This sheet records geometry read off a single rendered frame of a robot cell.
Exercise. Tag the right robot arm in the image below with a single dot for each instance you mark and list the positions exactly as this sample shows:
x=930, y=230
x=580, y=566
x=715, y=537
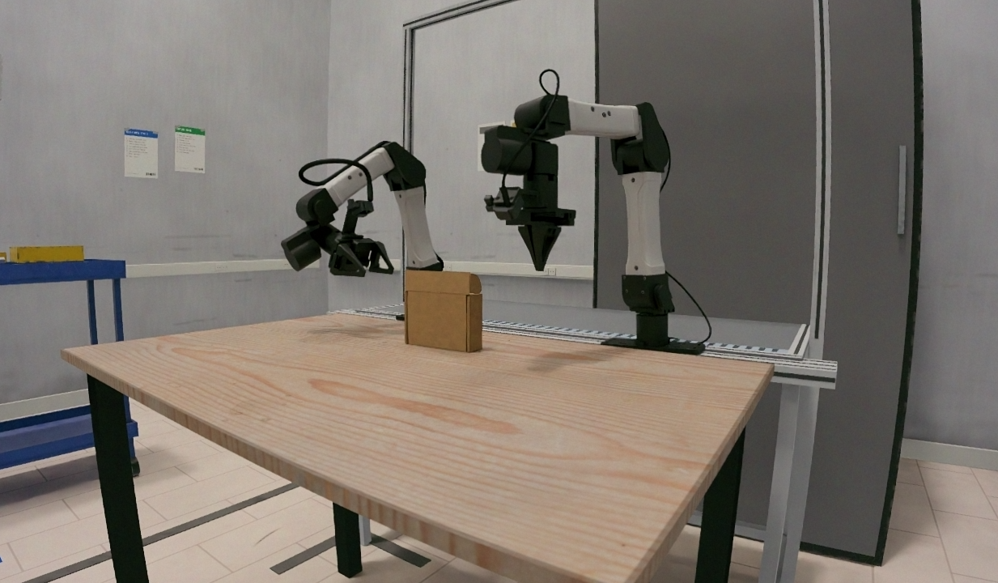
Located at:
x=406, y=180

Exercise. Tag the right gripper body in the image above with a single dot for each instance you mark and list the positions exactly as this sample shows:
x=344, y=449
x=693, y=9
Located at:
x=356, y=243

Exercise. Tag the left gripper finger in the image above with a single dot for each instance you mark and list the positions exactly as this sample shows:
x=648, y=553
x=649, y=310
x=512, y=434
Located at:
x=526, y=234
x=539, y=232

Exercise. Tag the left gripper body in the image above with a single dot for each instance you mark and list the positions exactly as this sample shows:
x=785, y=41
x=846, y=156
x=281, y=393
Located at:
x=546, y=192

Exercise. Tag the brown cardboard box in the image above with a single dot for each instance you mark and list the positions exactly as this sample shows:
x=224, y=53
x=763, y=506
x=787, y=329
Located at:
x=443, y=310

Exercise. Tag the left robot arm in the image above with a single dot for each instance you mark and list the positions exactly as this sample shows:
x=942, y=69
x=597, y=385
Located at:
x=645, y=286

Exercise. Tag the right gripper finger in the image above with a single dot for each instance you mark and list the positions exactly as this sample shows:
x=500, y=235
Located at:
x=339, y=262
x=379, y=250

